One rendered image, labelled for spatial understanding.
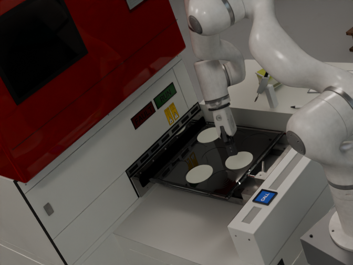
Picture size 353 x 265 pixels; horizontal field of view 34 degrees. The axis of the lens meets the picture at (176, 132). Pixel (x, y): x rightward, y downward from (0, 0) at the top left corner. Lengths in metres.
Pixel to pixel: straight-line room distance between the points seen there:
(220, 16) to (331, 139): 0.40
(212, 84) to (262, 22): 0.48
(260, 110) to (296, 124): 0.83
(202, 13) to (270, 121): 0.80
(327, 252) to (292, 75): 0.48
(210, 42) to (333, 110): 0.53
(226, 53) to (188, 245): 0.63
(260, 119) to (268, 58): 0.79
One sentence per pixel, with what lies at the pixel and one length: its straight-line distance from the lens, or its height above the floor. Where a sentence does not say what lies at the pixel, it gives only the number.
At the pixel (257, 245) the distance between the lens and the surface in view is 1.66.
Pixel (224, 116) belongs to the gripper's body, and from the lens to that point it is 1.86.
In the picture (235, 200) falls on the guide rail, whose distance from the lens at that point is 1.96.
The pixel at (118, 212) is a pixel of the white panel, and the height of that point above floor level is 0.87.
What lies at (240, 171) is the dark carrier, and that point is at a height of 0.90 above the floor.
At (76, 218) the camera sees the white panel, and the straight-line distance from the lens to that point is 1.98.
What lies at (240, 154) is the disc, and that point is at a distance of 2.05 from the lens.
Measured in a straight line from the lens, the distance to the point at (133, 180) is 2.10.
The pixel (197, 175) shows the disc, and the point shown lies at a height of 0.90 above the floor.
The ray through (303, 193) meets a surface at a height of 0.89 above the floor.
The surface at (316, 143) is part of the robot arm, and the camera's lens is 1.31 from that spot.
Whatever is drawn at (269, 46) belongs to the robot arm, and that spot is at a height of 1.46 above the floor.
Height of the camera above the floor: 2.04
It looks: 29 degrees down
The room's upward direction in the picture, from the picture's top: 23 degrees counter-clockwise
